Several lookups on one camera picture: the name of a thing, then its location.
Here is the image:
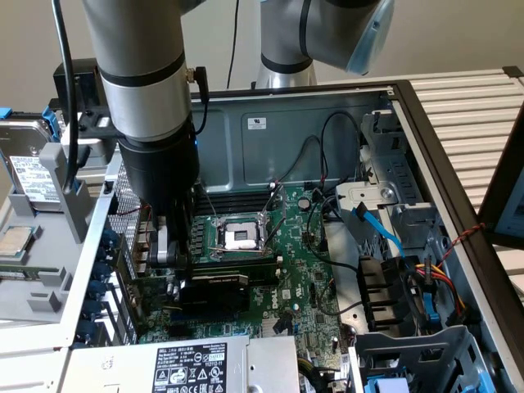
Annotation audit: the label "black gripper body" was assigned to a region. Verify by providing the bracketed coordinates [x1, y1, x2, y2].
[119, 122, 201, 218]

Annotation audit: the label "green GPU card black cooler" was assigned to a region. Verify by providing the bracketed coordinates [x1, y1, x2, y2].
[116, 245, 251, 324]

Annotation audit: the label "thin metal locking lever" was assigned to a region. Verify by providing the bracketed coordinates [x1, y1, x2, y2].
[202, 190, 220, 219]
[207, 244, 271, 255]

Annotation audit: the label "CPU socket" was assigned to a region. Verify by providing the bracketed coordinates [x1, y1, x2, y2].
[206, 212, 275, 261]

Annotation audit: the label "blue card retention clip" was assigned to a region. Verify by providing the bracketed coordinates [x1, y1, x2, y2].
[81, 300, 103, 323]
[88, 279, 108, 302]
[102, 228, 120, 251]
[92, 260, 112, 283]
[76, 319, 98, 343]

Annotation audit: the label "metal socket cover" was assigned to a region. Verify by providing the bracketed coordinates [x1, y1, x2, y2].
[258, 183, 287, 257]

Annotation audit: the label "grey plastic parts rack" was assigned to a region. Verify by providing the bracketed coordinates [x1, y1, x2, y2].
[0, 141, 103, 324]

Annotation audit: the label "green motherboard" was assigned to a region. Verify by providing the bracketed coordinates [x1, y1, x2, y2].
[137, 186, 353, 369]

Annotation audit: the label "silver chipset heatsink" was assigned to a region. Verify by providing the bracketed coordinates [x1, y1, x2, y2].
[260, 317, 296, 337]

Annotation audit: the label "black box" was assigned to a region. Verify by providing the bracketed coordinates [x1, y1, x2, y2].
[52, 58, 103, 124]

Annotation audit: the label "grey power supply unit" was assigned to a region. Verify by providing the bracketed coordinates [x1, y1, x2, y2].
[69, 335, 302, 393]

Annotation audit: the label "blue plastic disk caddy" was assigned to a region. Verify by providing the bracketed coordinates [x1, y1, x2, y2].
[0, 104, 79, 196]

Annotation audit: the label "silver hard disk white label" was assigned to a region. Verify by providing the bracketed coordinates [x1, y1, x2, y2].
[0, 118, 66, 214]

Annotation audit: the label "open metal PC case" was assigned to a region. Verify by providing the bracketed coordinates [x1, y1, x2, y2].
[0, 79, 524, 393]

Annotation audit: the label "silver CPU chip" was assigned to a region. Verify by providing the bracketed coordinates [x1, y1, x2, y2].
[0, 224, 34, 258]

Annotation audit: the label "metal disk bay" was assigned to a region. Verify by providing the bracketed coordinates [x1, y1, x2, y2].
[335, 110, 455, 263]

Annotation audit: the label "black plastic fan shroud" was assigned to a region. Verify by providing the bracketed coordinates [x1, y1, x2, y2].
[356, 254, 410, 332]

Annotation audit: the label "metal drive cage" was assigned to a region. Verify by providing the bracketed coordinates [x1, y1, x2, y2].
[350, 325, 507, 393]

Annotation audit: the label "blue plastic latch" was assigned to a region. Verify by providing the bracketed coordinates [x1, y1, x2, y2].
[422, 292, 442, 325]

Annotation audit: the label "dark framed panel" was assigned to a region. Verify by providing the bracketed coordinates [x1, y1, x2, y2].
[477, 118, 524, 246]

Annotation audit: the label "red black twisted wire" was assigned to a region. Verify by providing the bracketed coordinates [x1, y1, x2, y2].
[116, 204, 156, 238]
[440, 223, 487, 263]

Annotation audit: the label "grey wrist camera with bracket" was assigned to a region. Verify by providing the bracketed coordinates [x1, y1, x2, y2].
[61, 109, 124, 165]

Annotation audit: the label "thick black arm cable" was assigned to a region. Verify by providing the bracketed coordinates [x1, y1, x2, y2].
[51, 0, 89, 196]

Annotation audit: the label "thin black hanging cable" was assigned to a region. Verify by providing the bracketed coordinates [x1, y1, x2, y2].
[226, 0, 242, 89]

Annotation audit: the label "blue flat disk wire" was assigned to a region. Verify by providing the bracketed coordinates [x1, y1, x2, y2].
[350, 202, 406, 259]

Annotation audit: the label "yellow red power wires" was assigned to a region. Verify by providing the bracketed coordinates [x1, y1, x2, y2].
[403, 261, 468, 318]

